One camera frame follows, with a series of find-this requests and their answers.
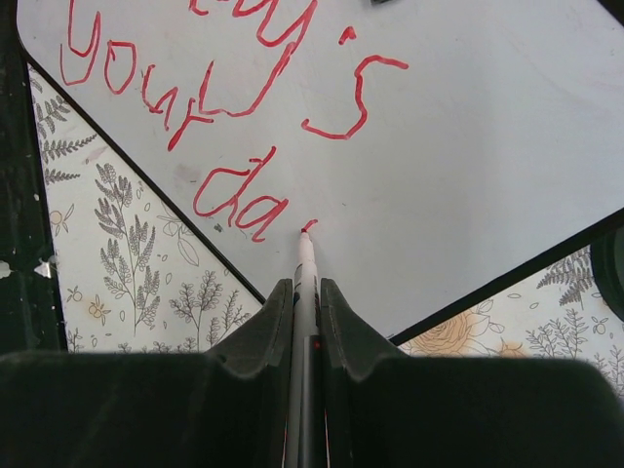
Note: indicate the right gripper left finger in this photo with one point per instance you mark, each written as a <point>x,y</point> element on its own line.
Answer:
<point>226,407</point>

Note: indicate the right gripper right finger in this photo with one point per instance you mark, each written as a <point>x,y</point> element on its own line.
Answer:
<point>388,409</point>

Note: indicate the white red-capped marker pen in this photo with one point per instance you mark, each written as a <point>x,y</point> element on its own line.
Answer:
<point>305,443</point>

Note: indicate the small black-framed whiteboard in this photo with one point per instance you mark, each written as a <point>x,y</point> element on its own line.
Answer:
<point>431,147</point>

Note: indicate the floral patterned table mat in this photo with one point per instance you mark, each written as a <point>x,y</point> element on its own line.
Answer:
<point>132,276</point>

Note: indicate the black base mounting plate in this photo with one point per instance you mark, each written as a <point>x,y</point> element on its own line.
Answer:
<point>31,314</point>

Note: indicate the black round microphone stand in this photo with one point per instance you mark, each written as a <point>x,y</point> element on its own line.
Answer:
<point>607,264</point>

